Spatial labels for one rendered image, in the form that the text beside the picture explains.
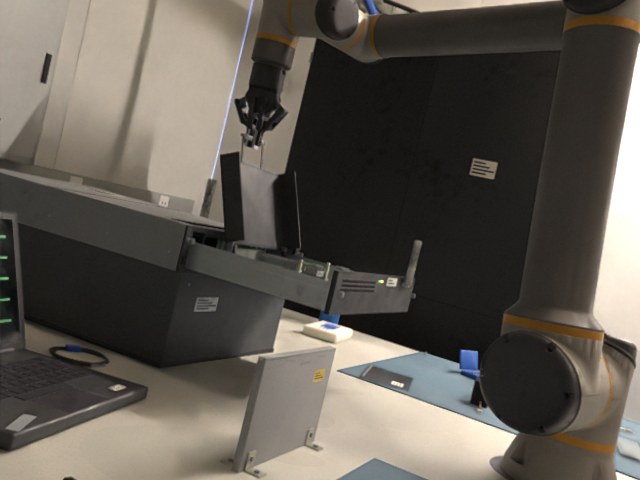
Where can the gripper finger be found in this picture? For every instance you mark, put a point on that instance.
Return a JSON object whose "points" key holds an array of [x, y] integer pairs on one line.
{"points": [[250, 112], [272, 117]]}

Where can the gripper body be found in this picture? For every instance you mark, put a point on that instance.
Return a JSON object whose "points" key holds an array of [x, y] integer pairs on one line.
{"points": [[267, 80]]}

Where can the black shroud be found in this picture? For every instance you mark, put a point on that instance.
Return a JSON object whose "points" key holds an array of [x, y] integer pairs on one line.
{"points": [[257, 210]]}

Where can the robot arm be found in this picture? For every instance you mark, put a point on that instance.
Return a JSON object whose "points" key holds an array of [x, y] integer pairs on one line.
{"points": [[450, 30]]}

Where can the grey server tray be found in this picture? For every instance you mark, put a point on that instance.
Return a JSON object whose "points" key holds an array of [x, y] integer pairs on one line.
{"points": [[360, 295]]}

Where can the grey server chassis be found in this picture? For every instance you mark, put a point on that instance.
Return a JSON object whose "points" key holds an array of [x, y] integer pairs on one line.
{"points": [[100, 280]]}

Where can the black rack cabinet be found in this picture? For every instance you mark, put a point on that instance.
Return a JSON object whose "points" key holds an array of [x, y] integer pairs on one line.
{"points": [[400, 200]]}

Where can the white box with blue label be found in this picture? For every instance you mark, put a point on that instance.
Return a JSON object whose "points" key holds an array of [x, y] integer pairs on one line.
{"points": [[332, 334]]}

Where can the black card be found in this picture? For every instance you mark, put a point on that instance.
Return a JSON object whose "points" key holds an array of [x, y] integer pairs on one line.
{"points": [[387, 378]]}

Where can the blue mat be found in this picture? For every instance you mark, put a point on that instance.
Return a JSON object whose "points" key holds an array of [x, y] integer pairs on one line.
{"points": [[430, 370], [380, 471]]}

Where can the blue block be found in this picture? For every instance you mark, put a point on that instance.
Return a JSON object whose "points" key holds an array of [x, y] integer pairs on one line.
{"points": [[469, 359]]}

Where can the dark grey laptop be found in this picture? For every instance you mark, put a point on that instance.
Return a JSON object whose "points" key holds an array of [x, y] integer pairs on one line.
{"points": [[60, 395]]}

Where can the grey post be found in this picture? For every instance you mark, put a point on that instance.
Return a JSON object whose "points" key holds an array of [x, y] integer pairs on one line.
{"points": [[209, 197]]}

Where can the white wall outlet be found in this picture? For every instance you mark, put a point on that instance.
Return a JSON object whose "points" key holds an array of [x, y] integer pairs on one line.
{"points": [[163, 201]]}

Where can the black wall switch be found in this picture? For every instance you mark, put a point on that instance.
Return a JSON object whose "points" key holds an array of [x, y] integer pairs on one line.
{"points": [[46, 68]]}

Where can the grey holder rail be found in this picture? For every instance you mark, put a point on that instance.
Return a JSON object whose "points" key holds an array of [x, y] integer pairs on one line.
{"points": [[285, 405]]}

